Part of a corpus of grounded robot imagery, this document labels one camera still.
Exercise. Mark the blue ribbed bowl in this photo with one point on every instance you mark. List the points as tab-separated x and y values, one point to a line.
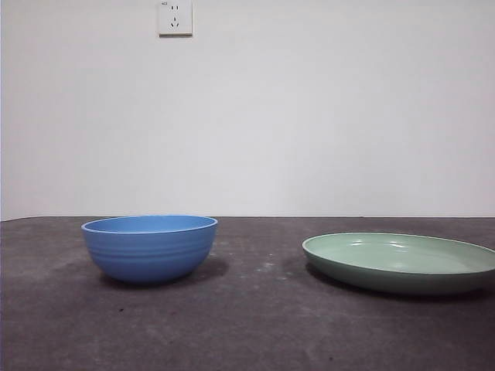
149	255

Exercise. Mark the green shallow plate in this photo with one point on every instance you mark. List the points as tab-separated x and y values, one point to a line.
386	257

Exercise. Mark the white wall power socket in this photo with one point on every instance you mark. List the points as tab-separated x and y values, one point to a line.
175	27

